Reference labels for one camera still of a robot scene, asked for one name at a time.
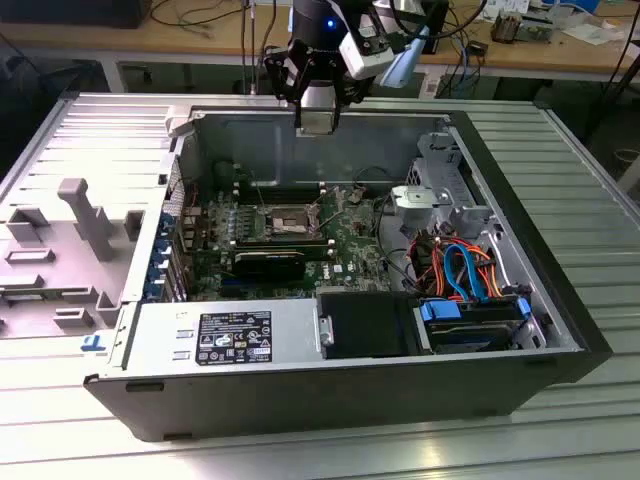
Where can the wide black box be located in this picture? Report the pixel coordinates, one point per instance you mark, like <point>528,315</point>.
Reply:
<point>70,12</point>

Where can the blue card retention clip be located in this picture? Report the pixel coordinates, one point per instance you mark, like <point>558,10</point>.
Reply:
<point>169,223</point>
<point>161,251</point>
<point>152,290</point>

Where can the pale grey case latch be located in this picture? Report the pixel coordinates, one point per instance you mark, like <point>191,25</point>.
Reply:
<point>177,120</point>

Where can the white papers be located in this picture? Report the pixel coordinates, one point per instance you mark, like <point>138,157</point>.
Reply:
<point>595,31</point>

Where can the green motherboard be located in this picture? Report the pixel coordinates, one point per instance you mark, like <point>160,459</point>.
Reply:
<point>350,245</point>

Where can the black PC case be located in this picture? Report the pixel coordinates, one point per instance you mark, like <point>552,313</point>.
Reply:
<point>300,405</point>

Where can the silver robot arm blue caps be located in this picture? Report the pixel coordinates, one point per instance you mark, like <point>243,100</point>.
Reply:
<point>406,65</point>

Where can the grey plastic parts rack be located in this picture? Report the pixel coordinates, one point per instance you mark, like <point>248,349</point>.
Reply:
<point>65,280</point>

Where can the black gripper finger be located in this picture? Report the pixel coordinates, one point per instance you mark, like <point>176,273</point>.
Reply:
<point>282,70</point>
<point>355,90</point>

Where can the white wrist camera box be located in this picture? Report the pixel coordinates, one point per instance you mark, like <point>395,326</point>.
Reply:
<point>360,55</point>

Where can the hard disk in blue carrier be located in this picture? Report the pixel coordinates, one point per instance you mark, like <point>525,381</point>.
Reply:
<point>465,340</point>

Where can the black graphics card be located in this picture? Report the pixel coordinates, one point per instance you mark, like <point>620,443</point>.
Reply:
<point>270,267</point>

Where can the green circuit board device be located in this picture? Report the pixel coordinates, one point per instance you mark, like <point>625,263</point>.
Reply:
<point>537,30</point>

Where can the silver metal drive cage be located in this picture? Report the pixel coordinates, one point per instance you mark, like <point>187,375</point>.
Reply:
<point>415,200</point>

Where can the small black device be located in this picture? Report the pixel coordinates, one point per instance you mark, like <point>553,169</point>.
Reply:
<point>477,49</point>

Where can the silver CPU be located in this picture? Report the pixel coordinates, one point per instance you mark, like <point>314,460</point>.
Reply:
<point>315,122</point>

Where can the white label tag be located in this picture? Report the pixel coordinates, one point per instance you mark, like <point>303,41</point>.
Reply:
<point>431,85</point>

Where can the copper coil transformer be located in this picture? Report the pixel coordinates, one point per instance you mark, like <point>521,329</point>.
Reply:
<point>505,27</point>

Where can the silver power supply unit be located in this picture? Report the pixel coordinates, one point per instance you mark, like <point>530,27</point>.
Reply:
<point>160,340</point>

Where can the printed white paper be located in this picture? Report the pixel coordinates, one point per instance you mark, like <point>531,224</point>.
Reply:
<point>502,7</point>

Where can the tall black box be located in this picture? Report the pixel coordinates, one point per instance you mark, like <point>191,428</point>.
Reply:
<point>437,20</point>

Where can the wooden desk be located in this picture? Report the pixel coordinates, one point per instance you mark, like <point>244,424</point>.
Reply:
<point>200,42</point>

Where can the CPU socket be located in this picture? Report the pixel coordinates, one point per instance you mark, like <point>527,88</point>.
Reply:
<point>287,222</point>

